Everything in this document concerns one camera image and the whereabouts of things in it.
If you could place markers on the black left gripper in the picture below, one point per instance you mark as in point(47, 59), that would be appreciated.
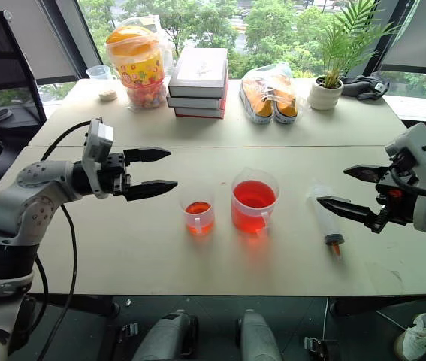
point(116, 175)

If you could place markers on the large beaker red liquid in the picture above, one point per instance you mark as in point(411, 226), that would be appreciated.
point(252, 210)

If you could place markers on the white sneaker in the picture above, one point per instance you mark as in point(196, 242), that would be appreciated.
point(417, 338)

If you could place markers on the small beaker red liquid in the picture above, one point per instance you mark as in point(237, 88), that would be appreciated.
point(197, 220)

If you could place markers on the grey rounded robot leg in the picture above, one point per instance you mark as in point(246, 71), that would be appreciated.
point(259, 338)
point(164, 338)

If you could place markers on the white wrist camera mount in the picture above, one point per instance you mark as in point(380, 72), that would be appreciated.
point(98, 146)
point(419, 146)

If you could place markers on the thin book red spine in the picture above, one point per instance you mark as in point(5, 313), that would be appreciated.
point(197, 112)

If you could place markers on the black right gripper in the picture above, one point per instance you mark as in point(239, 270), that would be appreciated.
point(400, 207)

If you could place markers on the clear plastic syringe orange tip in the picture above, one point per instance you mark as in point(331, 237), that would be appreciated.
point(329, 227)

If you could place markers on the thick book red spine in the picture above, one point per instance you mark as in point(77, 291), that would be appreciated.
point(194, 102)

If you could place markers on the black metal buckle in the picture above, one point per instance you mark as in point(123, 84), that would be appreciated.
point(128, 332)
point(319, 349)

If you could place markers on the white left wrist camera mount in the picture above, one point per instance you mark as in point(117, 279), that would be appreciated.
point(98, 146)

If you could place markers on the clear plastic bag with shoes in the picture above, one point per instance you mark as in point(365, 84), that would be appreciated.
point(269, 71)

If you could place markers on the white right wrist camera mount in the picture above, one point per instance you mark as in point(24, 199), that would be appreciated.
point(419, 146)

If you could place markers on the yellow canvas shoe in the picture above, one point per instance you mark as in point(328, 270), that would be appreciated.
point(259, 105)
point(286, 105)

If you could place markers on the green palm in white pot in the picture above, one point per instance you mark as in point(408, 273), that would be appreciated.
point(323, 96)

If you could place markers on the clear plastic bag over jar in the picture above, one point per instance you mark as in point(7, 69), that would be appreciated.
point(164, 41)

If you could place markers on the empty clear measuring cup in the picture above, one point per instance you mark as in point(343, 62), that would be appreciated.
point(98, 72)

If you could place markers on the small white round object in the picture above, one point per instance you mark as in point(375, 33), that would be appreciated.
point(108, 95)

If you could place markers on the candy jar with orange lid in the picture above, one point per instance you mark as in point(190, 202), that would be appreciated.
point(141, 75)

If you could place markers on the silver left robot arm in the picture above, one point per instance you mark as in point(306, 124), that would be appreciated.
point(6, 210)

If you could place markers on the dark grey cloth bundle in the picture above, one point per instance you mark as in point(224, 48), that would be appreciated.
point(363, 86)

